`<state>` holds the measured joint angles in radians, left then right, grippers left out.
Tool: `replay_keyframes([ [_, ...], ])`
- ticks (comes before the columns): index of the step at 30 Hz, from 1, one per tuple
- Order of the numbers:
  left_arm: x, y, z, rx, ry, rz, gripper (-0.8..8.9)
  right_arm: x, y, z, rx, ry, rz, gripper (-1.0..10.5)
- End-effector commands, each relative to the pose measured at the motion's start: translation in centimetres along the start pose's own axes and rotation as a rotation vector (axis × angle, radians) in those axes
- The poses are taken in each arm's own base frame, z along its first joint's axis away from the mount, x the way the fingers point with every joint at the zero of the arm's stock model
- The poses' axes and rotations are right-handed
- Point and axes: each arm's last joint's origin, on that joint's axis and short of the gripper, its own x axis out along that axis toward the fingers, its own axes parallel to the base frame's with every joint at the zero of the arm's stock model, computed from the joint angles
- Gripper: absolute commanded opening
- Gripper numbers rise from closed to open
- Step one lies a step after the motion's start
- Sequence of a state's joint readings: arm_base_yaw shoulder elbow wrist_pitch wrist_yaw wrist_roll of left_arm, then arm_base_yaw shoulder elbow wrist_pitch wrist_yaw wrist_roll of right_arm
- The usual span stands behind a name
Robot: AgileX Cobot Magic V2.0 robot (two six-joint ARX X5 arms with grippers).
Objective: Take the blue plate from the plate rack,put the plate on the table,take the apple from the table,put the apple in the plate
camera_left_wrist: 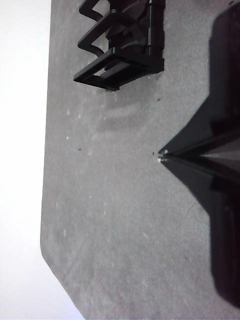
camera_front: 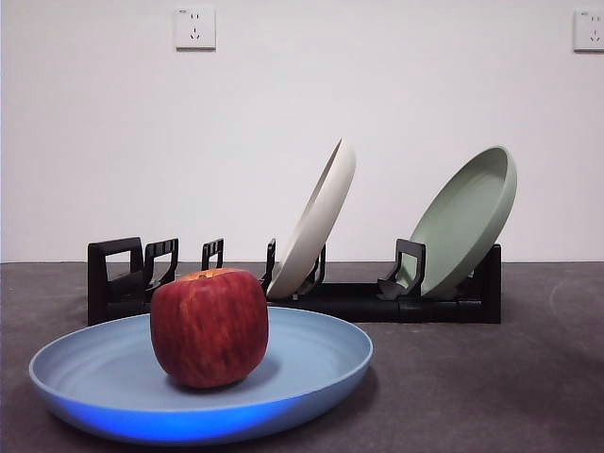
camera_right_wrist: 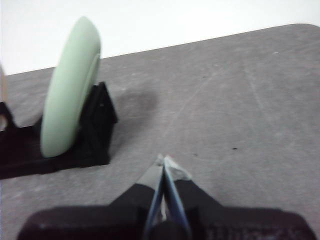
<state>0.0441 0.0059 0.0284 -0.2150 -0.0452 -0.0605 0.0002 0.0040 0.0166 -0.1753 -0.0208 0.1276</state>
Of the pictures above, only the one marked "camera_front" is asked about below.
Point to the white wall socket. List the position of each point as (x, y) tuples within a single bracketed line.
[(590, 30), (196, 28)]

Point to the cream round plate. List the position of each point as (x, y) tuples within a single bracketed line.
[(321, 212)]

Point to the green round plate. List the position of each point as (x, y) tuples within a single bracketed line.
[(467, 217)]

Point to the red apple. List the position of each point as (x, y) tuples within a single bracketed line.
[(207, 325)]

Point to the black plate rack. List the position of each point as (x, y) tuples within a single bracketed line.
[(448, 311)]

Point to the blue round plate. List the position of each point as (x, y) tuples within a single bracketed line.
[(307, 349)]

